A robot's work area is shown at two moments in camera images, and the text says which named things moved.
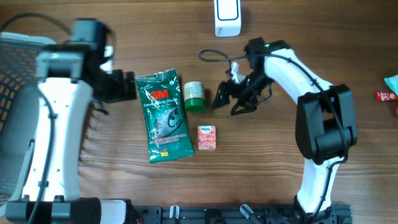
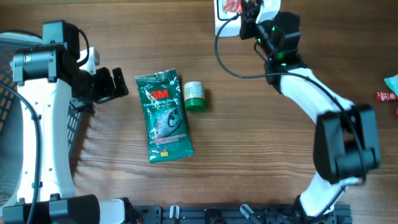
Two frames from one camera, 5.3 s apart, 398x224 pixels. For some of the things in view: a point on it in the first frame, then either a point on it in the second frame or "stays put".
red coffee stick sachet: [386, 96] stays put
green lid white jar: [194, 96] stays put
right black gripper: [250, 102] to [249, 16]
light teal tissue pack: [392, 83] stays put
